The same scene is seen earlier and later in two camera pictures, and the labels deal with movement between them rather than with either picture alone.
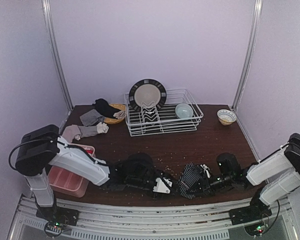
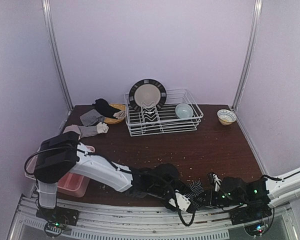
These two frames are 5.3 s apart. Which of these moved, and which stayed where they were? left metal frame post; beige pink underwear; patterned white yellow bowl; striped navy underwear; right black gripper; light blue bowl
Moved: right black gripper; striped navy underwear
Stayed: left metal frame post; patterned white yellow bowl; beige pink underwear; light blue bowl
